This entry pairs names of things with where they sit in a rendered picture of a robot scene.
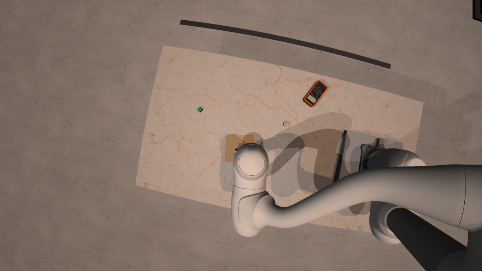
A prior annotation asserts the tan flat mat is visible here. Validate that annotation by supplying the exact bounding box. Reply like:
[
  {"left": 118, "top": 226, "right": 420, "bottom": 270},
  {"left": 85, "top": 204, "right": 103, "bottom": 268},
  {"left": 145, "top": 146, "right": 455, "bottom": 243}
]
[{"left": 225, "top": 134, "right": 254, "bottom": 162}]

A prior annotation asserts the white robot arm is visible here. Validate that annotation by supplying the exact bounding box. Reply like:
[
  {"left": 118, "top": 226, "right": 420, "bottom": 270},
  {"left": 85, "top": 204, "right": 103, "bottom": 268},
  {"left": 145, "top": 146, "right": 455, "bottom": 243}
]
[{"left": 231, "top": 139, "right": 482, "bottom": 271}]

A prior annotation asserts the orange digital multimeter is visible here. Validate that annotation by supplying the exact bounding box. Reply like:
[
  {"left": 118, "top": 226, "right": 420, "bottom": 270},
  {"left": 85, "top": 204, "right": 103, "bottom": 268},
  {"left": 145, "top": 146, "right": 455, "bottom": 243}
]
[{"left": 303, "top": 80, "right": 328, "bottom": 107}]

